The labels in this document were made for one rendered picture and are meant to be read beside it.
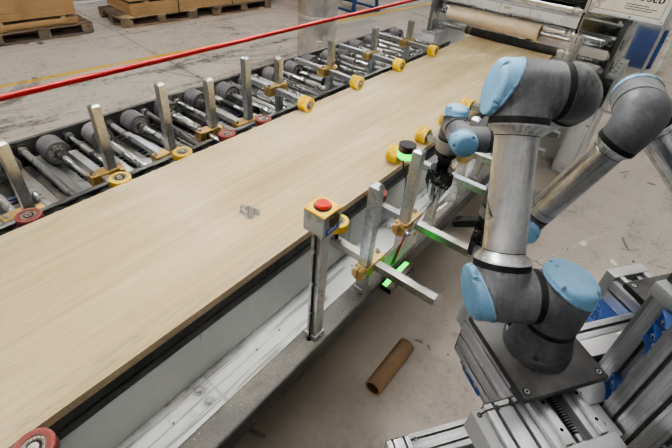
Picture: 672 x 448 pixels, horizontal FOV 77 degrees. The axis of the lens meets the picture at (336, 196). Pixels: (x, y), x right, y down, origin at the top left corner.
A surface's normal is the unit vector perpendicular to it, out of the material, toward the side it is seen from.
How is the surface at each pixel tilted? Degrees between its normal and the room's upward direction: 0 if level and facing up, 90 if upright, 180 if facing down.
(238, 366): 0
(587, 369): 0
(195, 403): 0
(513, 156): 64
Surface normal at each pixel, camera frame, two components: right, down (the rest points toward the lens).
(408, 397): 0.07, -0.81
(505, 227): -0.36, 0.07
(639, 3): -0.63, 0.42
